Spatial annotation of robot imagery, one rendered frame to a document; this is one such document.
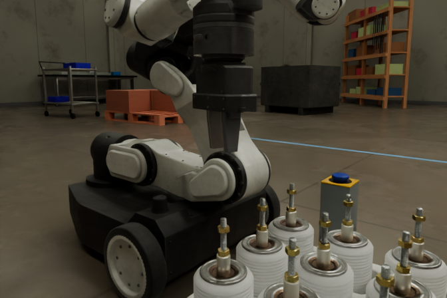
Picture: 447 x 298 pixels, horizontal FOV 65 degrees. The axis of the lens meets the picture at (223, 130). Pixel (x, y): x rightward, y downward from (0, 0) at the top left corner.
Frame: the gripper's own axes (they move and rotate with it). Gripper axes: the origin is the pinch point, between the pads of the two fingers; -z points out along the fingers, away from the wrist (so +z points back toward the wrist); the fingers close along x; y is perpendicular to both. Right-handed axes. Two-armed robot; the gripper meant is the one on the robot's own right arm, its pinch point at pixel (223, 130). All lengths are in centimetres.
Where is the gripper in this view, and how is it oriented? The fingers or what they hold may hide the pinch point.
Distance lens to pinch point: 52.7
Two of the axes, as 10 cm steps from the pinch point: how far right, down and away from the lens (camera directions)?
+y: 8.2, -0.8, 5.7
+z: 0.0, -9.9, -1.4
